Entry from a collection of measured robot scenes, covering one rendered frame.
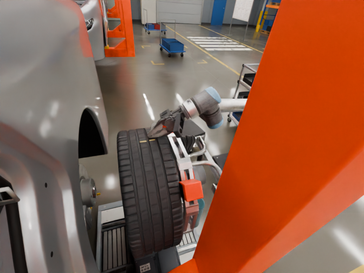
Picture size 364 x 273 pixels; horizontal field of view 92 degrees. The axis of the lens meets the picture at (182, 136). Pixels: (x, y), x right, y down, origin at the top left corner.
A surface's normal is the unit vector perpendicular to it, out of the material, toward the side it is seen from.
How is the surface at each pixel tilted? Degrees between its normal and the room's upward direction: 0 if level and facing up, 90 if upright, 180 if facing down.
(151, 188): 37
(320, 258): 0
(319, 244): 0
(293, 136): 90
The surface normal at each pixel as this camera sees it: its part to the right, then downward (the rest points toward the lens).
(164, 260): 0.07, -0.77
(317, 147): -0.95, 0.14
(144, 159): 0.16, -0.57
